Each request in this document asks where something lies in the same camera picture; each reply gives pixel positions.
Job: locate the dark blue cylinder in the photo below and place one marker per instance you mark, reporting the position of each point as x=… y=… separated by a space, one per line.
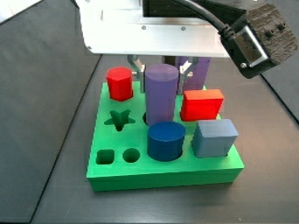
x=164 y=141

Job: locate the purple notched rectangular block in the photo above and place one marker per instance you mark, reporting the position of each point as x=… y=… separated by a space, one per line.
x=195 y=82

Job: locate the green shape sorter board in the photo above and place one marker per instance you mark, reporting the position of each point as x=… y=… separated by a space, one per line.
x=119 y=165

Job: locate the light blue square block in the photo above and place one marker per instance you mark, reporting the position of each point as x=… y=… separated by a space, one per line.
x=213 y=137

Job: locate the purple cylinder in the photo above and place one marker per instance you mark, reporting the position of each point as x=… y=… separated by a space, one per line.
x=160 y=87

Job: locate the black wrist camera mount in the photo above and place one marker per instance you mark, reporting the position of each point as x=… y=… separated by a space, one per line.
x=259 y=41

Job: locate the red rectangular block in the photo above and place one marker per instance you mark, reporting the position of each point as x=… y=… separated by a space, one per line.
x=200 y=104

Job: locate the red hexagonal prism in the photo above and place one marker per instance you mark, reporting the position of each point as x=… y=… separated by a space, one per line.
x=119 y=81

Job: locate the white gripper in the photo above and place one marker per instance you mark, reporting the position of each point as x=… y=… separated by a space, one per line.
x=116 y=29

